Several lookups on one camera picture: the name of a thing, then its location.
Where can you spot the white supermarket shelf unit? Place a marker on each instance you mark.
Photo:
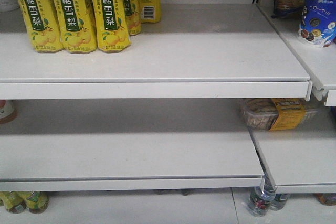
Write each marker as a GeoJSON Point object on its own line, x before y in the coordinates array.
{"type": "Point", "coordinates": [154, 134]}

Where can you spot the clear biscuit box yellow label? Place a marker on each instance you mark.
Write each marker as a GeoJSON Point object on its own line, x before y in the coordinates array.
{"type": "Point", "coordinates": [274, 114]}

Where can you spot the clear water bottle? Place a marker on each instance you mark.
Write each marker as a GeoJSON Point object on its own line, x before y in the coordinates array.
{"type": "Point", "coordinates": [279, 201]}
{"type": "Point", "coordinates": [260, 198]}

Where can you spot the peach juice bottle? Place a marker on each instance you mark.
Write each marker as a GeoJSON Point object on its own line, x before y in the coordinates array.
{"type": "Point", "coordinates": [8, 111]}

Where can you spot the yellow green tea bottle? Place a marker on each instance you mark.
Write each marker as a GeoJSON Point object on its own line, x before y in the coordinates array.
{"type": "Point", "coordinates": [12, 202]}
{"type": "Point", "coordinates": [36, 201]}

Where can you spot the blue cookie cup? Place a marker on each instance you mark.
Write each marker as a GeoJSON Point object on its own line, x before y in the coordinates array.
{"type": "Point", "coordinates": [317, 26]}

